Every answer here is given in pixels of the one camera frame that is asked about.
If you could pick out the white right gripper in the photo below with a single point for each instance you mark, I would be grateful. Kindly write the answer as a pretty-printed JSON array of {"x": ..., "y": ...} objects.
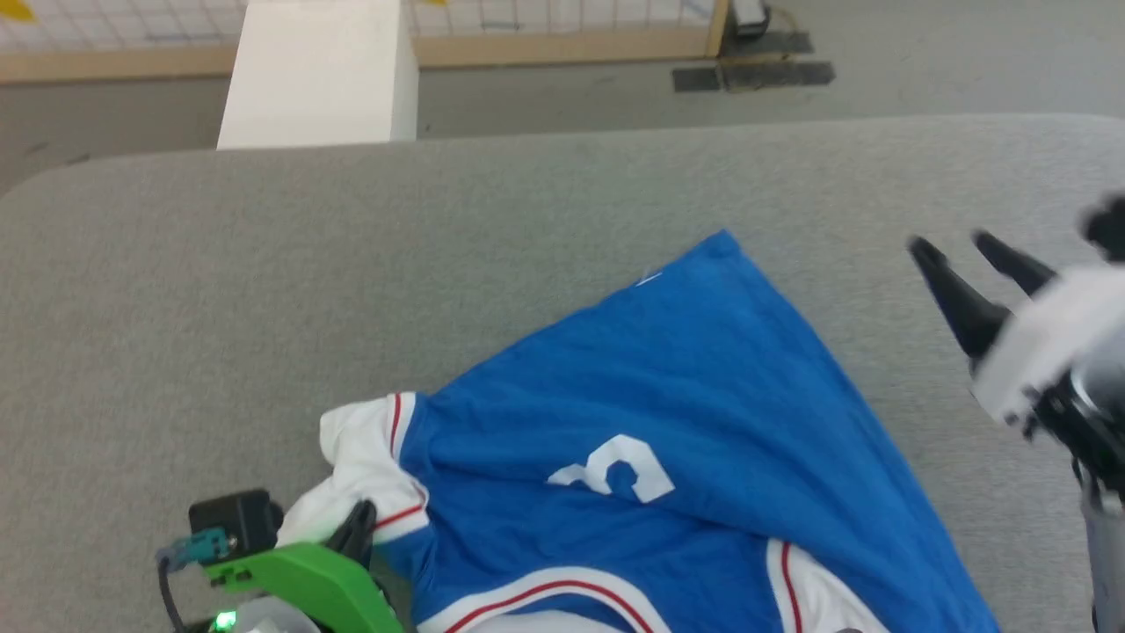
[{"x": 1046, "y": 343}]

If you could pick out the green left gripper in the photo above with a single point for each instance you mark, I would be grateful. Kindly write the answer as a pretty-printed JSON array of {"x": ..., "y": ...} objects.
[{"x": 316, "y": 585}]

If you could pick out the blue jersey with white trim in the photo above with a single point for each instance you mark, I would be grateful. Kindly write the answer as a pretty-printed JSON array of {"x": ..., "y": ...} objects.
[{"x": 703, "y": 396}]

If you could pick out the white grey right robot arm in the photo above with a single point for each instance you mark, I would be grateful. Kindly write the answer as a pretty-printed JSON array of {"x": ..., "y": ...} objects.
[{"x": 1099, "y": 492}]

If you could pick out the grey fabric sofa seat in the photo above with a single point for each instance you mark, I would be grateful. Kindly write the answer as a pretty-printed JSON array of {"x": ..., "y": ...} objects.
[{"x": 264, "y": 264}]

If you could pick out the long black floor tape patch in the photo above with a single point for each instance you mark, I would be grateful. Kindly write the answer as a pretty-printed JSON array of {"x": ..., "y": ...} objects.
[{"x": 778, "y": 74}]

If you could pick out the small black floor tape patch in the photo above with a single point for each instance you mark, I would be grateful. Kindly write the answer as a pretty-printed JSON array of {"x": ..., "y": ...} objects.
[{"x": 696, "y": 80}]

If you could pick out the grey metal partition foot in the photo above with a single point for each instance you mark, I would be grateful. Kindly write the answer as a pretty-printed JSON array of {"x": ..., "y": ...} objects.
[{"x": 749, "y": 13}]

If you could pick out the white rectangular box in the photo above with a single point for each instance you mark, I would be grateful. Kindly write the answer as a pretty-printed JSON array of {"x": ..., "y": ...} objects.
[{"x": 316, "y": 79}]

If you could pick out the lemon print wooden-framed partition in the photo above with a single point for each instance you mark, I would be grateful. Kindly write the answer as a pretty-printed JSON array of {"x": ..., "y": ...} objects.
[{"x": 545, "y": 40}]

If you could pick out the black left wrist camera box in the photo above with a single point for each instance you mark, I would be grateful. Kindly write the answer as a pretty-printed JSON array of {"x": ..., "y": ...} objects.
[{"x": 242, "y": 519}]

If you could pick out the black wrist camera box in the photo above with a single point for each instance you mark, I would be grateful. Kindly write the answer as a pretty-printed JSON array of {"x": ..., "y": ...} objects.
[
  {"x": 242, "y": 519},
  {"x": 1109, "y": 227}
]

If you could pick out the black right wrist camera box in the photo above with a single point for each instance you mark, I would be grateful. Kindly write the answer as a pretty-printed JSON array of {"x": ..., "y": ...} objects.
[{"x": 1109, "y": 227}]

